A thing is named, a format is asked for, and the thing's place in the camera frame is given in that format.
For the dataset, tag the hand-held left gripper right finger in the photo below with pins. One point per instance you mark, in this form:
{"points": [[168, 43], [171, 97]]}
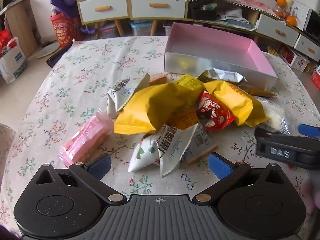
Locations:
{"points": [[220, 166]]}

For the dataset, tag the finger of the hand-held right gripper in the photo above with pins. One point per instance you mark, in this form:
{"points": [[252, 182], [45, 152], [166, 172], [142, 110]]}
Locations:
{"points": [[308, 130], [262, 132]]}

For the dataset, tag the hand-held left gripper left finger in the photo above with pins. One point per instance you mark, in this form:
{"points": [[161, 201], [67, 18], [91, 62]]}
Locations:
{"points": [[101, 164]]}

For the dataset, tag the clear white snack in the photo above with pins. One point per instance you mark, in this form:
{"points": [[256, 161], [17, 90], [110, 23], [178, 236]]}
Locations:
{"points": [[272, 115]]}

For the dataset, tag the white barcode snack packet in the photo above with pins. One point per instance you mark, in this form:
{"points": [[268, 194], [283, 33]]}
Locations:
{"points": [[200, 142]]}

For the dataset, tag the pink wafer packet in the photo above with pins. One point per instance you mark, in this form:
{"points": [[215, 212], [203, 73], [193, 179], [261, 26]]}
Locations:
{"points": [[85, 137]]}

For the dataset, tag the gold brown snack packet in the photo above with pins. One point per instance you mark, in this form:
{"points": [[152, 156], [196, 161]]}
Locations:
{"points": [[257, 91]]}

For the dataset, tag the yellow orange snack packet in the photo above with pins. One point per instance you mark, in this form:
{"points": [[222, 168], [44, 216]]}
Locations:
{"points": [[232, 97]]}

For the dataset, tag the red snack packet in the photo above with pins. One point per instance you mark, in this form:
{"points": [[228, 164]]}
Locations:
{"points": [[212, 112]]}

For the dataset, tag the white pecan snack packet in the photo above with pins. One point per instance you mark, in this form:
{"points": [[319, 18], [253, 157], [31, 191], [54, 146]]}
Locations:
{"points": [[120, 92], [165, 147]]}

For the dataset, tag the white grey snack packet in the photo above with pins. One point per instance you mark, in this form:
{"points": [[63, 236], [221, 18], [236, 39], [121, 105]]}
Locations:
{"points": [[225, 76]]}

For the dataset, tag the large plain yellow packet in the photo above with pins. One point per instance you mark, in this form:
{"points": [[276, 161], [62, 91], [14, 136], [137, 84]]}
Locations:
{"points": [[155, 107]]}

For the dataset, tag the yellow printed snack packet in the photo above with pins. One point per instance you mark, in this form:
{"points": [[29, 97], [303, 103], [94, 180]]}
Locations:
{"points": [[188, 81]]}

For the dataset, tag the clear orange wafer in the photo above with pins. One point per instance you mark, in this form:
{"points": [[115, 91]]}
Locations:
{"points": [[157, 79]]}

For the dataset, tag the pink cardboard box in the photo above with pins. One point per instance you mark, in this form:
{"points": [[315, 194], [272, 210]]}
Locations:
{"points": [[210, 42]]}

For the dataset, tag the white red printed box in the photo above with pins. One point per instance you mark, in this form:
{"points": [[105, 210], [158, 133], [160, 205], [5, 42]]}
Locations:
{"points": [[297, 60]]}

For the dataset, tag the yellow egg tray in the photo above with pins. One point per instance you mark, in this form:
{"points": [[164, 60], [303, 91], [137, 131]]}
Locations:
{"points": [[272, 51]]}

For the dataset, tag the floral tablecloth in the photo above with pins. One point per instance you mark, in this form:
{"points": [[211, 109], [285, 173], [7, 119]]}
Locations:
{"points": [[87, 80]]}

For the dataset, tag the white toaster oven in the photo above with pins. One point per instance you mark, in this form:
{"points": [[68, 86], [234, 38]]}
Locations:
{"points": [[313, 22]]}

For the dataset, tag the orange fruit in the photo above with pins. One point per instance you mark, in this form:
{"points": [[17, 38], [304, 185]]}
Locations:
{"points": [[280, 1], [291, 20]]}

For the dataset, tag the low wooden media cabinet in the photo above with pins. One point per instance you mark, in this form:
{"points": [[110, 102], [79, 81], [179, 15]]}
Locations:
{"points": [[252, 18]]}

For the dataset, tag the pile of papers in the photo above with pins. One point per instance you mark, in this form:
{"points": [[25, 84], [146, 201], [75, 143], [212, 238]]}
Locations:
{"points": [[235, 20]]}

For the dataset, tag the black grill pan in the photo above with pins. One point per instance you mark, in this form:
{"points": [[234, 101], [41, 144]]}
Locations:
{"points": [[56, 57]]}

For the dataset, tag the white printed gift box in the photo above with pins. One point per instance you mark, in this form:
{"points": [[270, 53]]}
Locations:
{"points": [[300, 12]]}

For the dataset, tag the clear bag of fruit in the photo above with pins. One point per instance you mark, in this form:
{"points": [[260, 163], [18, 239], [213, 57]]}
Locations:
{"points": [[277, 12]]}

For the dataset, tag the round white disc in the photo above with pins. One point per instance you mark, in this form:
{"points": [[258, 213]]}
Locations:
{"points": [[47, 51]]}

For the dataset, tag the clear storage box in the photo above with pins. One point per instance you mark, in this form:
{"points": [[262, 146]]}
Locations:
{"points": [[107, 30]]}

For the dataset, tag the white shopping bag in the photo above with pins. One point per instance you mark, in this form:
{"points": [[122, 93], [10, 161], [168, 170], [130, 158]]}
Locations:
{"points": [[12, 62]]}

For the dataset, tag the red printed bag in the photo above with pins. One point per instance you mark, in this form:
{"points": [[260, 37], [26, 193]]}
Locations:
{"points": [[62, 32]]}

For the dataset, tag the wooden shelf cabinet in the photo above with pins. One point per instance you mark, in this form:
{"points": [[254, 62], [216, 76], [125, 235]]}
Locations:
{"points": [[119, 27]]}

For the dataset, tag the black lid storage box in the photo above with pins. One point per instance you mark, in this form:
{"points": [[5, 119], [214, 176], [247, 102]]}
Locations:
{"points": [[167, 28]]}

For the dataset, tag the blue lid storage box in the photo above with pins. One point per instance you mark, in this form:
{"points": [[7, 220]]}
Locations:
{"points": [[140, 28]]}

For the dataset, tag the red plastic bag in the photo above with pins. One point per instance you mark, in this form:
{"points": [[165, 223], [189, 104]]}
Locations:
{"points": [[4, 40]]}

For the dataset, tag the light wooden side cabinet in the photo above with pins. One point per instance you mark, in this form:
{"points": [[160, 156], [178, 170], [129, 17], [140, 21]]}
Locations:
{"points": [[22, 25]]}

